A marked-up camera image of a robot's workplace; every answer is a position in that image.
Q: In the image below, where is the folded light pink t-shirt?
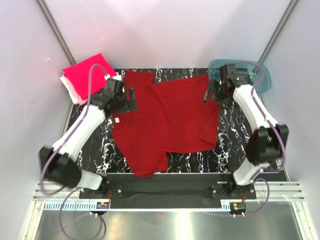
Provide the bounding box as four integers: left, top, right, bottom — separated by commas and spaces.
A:
75, 89, 88, 106

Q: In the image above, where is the right aluminium frame post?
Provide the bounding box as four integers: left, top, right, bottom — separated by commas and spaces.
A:
258, 0, 300, 63

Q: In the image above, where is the right small electronics board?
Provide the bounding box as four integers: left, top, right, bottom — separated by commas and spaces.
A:
230, 202, 247, 212

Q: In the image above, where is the aluminium frame post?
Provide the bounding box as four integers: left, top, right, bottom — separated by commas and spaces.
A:
258, 0, 300, 63
35, 0, 76, 65

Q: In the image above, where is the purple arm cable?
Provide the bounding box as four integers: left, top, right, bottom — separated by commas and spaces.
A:
39, 64, 112, 240
199, 59, 287, 218

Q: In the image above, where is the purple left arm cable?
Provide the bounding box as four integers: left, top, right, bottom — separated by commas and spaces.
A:
39, 64, 112, 240

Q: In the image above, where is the folded magenta t-shirt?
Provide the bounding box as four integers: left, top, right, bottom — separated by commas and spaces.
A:
63, 53, 116, 99

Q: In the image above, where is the white slotted cable duct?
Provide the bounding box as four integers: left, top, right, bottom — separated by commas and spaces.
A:
44, 201, 247, 211

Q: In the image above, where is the left aluminium frame post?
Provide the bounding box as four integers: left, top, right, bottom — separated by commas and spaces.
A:
35, 0, 76, 65

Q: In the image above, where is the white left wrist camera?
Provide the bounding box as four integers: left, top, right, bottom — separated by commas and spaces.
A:
104, 74, 123, 81

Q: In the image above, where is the teal translucent plastic bin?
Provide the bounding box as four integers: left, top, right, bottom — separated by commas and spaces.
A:
208, 59, 272, 95

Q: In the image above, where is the folded white t-shirt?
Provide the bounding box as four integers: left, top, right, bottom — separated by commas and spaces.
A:
59, 75, 79, 105

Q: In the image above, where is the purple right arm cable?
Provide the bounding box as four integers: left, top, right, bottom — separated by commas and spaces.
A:
199, 59, 287, 218

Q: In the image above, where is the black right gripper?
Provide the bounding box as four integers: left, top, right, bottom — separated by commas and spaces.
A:
202, 79, 233, 111

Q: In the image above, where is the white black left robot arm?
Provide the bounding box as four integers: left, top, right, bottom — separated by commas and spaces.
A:
39, 75, 137, 198

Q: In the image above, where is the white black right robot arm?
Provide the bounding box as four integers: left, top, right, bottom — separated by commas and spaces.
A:
203, 64, 289, 199

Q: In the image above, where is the dark red t-shirt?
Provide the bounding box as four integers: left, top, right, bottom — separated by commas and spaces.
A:
111, 70, 219, 178

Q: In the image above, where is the left small electronics board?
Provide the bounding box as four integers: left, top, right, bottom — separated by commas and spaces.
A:
96, 201, 110, 210

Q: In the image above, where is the small electronics board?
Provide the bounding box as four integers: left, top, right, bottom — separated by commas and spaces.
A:
96, 201, 110, 210
230, 202, 247, 212

